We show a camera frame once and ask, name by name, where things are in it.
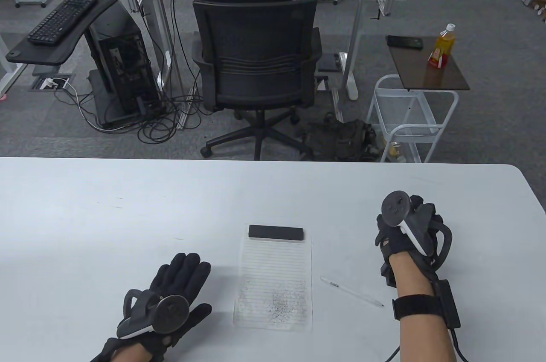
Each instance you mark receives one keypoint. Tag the black keyboard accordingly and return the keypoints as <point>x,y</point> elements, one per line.
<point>62,18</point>

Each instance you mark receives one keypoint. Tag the black keyboard tray table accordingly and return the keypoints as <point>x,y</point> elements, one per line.
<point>38,53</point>

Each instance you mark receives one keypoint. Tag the yellow drink bottle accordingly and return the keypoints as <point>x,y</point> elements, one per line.
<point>442,44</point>

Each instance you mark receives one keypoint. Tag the black computer tower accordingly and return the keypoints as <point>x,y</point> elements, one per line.
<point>123,68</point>

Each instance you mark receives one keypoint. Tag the dark olive backpack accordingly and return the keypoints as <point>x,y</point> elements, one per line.
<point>341,140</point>

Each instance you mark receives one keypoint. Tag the black smartphone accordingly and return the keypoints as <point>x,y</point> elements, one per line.
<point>404,42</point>

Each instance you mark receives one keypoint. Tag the person's left hand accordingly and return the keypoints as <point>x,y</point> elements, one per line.
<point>185,276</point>

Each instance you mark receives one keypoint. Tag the grey floor socket box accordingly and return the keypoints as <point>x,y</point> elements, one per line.
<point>42,82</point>

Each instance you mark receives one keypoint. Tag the black white tracking controller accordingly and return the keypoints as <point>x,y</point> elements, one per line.
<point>396,206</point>
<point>169,315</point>

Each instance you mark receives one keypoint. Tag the person's left forearm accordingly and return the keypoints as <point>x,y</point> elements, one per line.
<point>132,355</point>

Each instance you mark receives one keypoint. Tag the black battery pack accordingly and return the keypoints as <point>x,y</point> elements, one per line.
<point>448,304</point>

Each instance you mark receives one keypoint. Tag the black mesh office chair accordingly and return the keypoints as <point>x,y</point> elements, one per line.
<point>256,63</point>

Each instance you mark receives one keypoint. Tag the green-capped white mechanical pencil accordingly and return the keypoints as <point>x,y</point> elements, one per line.
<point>349,291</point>

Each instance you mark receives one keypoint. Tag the person's right forearm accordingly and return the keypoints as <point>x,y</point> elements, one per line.
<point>418,336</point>

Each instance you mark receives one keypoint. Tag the lined white paper sheet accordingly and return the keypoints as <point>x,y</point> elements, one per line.
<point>273,268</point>

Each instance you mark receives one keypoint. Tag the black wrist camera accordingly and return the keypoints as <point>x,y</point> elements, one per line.
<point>388,276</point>

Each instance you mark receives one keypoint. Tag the white desk frame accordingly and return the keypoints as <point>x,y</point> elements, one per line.
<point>13,76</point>

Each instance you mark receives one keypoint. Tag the brown side table top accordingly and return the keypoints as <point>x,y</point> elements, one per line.
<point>409,68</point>

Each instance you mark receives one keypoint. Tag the person's right hand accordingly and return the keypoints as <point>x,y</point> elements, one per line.
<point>392,236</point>

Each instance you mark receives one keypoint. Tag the black rectangular block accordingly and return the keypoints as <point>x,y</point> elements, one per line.
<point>275,233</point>

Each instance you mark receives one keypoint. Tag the small yellow bottle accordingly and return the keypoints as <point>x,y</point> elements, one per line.
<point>394,152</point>

